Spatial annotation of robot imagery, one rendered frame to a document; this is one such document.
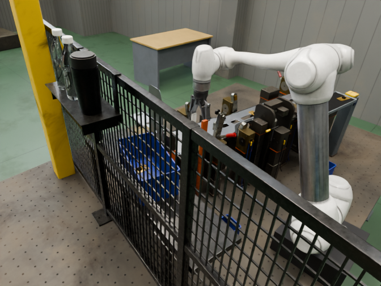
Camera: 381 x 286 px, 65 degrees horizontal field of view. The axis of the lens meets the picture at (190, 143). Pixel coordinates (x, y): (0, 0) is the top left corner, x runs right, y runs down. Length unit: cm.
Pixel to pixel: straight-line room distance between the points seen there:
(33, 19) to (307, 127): 121
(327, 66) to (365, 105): 366
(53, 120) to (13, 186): 48
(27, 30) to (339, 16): 380
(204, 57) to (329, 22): 332
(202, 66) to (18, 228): 117
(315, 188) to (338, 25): 357
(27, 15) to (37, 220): 96
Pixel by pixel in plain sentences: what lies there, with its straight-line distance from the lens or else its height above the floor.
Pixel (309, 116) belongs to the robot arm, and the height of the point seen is 143.
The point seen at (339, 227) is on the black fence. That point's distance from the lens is 50.
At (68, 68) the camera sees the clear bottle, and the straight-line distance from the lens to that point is 102.
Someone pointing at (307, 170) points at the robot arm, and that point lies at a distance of 114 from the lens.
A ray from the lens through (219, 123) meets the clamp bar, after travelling 146.
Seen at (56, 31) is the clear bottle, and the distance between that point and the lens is 111.
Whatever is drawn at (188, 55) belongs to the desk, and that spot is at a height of 40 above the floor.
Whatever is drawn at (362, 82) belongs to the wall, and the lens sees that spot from 458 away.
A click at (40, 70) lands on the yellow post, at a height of 136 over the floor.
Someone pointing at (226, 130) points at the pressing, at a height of 100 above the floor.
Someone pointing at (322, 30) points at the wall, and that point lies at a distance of 464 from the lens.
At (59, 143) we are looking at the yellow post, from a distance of 179.
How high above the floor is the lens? 188
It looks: 34 degrees down
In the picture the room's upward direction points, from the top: 3 degrees clockwise
